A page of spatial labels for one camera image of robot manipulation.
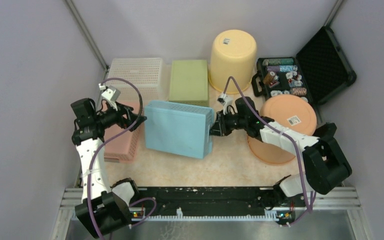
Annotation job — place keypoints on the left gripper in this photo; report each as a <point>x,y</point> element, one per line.
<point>131,117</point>

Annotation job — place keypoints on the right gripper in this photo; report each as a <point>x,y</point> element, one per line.
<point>220,128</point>

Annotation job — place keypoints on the blue basket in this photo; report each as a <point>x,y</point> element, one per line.
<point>178,128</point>

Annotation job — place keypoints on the pink plastic basket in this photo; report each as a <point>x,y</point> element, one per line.
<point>123,148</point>

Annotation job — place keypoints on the white mesh plastic basket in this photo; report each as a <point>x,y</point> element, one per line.
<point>150,76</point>

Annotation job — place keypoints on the green plastic basket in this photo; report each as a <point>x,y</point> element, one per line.
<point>189,82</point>

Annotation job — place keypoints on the yellow capybara bucket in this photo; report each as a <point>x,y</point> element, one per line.
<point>232,59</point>

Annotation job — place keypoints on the orange capybara bucket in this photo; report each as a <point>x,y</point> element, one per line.
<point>290,111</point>

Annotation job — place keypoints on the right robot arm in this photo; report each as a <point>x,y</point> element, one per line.
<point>324,164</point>

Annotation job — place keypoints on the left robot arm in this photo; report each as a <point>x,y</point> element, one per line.
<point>92,159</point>

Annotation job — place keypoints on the brown cylinder in case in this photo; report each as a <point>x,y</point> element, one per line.
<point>269,78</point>

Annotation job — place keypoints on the black open tool case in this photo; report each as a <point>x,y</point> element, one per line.
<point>317,73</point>

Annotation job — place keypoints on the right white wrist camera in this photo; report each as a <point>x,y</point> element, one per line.
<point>226,101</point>

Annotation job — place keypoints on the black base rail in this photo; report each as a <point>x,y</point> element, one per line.
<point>211,203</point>

